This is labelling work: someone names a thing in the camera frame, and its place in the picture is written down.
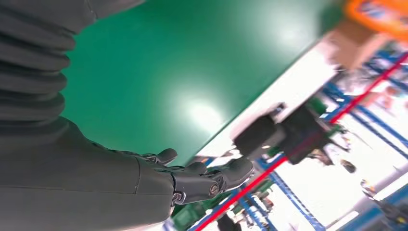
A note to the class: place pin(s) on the red barrier tape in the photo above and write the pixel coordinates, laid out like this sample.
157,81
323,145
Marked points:
242,193

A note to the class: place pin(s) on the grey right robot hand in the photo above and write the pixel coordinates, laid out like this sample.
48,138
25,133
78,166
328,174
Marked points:
79,185

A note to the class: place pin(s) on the green table mat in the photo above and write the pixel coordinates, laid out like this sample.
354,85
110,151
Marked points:
175,63

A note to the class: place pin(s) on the blue shelf frame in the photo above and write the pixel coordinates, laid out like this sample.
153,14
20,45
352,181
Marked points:
282,186

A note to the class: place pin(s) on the brown cardboard box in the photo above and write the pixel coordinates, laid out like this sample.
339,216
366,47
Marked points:
350,47

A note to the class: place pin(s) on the white table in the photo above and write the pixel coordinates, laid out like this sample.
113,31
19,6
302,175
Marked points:
280,92

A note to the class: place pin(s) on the black zip carrying case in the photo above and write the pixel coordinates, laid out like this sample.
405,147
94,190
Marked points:
299,134

